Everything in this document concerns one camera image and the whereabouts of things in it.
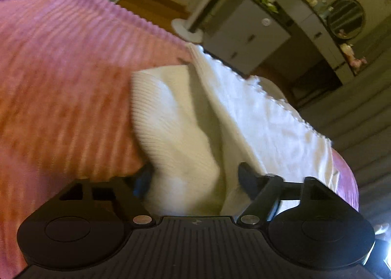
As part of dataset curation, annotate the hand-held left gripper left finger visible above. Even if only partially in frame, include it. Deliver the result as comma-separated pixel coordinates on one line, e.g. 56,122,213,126
56,164,155,227

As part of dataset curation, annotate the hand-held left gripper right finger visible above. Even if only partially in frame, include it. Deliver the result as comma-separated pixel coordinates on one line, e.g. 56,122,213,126
238,162,339,227

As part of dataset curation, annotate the white knit sock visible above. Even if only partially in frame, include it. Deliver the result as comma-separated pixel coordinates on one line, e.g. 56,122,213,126
131,43,341,217

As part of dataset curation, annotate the grey ribbed bedding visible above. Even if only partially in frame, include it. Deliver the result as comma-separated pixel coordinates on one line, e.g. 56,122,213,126
297,50,391,232

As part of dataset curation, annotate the pink ribbed blanket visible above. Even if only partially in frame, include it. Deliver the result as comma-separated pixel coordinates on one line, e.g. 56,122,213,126
0,0,360,279

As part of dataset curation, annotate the grey drawer cabinet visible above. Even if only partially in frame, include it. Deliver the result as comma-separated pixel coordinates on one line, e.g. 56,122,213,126
202,0,291,75

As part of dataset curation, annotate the tall grey dresser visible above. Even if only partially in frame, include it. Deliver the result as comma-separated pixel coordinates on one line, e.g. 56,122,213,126
276,0,356,85

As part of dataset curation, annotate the white floor stand with pole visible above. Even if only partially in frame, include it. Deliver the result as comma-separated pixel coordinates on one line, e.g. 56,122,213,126
171,0,255,43

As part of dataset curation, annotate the pink plush toy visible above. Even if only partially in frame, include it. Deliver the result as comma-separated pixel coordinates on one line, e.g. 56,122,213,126
340,43,368,68

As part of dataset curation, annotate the round dark framed mirror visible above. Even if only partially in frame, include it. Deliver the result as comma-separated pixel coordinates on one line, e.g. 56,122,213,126
328,0,366,40

